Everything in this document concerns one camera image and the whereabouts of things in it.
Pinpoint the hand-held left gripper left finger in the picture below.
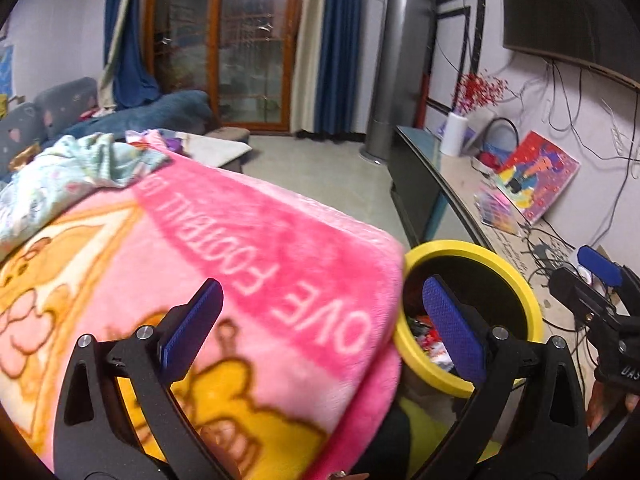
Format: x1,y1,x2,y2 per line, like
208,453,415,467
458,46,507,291
52,277,246,480

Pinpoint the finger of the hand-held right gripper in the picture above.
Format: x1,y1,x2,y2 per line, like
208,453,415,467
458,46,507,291
549,266,623,341
577,246,640,311

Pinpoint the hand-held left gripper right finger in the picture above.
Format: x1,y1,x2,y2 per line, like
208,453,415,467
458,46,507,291
415,276,591,480

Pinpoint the yellow round bin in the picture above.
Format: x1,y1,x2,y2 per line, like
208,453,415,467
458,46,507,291
392,241,545,401

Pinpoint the person's right hand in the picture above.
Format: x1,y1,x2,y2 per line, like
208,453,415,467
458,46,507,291
586,384,640,433

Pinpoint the colourful painting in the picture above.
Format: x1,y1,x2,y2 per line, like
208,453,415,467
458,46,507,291
495,130,581,226

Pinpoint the pink cartoon printed blanket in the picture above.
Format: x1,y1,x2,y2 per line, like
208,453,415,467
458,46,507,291
0,130,406,480

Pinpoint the dark television cabinet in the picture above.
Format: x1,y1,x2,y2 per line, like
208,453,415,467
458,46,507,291
387,124,640,361

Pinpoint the white vase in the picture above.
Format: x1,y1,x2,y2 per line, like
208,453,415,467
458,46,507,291
439,111,468,157

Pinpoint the grey stool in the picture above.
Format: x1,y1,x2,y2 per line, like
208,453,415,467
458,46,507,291
205,127,251,148

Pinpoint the light blue cartoon printed sheet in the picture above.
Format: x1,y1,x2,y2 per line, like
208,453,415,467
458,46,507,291
0,132,173,261

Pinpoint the red berry branch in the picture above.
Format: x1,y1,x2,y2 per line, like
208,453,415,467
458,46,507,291
452,72,508,116

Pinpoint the blue heart patterned sofa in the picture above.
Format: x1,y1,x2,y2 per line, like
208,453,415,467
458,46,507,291
0,76,213,186

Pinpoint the gold box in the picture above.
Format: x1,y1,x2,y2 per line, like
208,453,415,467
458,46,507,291
9,145,43,171

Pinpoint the black television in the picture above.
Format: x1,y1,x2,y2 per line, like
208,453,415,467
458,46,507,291
500,0,640,91

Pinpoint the beige curtain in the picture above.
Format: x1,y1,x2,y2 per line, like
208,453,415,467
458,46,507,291
290,0,331,133
97,0,143,108

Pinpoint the grey tower air conditioner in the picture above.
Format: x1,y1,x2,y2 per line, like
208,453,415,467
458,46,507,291
360,0,441,165

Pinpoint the blue curtain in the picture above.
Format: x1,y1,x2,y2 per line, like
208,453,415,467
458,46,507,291
312,0,363,136
102,0,163,110

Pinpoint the wooden sliding glass door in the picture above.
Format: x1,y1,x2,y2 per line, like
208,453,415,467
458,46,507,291
142,0,306,131

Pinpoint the black wire basket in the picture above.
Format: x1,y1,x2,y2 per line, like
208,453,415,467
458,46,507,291
472,117,518,171

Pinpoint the world map wall poster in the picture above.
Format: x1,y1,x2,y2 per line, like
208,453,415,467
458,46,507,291
0,42,16,98

